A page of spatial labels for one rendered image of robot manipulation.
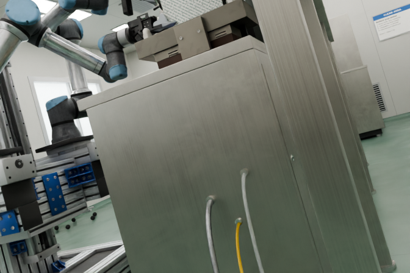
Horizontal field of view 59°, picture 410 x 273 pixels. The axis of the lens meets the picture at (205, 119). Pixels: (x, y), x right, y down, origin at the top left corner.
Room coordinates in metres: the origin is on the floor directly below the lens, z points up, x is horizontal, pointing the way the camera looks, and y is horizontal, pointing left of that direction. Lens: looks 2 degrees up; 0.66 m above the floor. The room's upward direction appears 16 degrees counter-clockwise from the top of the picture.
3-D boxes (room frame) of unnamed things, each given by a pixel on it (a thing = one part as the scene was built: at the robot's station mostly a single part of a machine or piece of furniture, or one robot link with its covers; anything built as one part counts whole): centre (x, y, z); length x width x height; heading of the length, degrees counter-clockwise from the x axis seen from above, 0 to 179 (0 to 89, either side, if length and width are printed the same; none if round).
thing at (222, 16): (1.24, -0.05, 1.00); 0.40 x 0.16 x 0.06; 68
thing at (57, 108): (1.86, 0.70, 0.98); 0.13 x 0.12 x 0.14; 134
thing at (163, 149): (2.32, -0.37, 0.43); 2.52 x 0.64 x 0.86; 158
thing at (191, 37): (1.15, -0.03, 0.97); 0.10 x 0.03 x 0.11; 68
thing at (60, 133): (1.86, 0.71, 0.87); 0.15 x 0.15 x 0.10
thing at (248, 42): (2.33, -0.36, 0.88); 2.52 x 0.66 x 0.04; 158
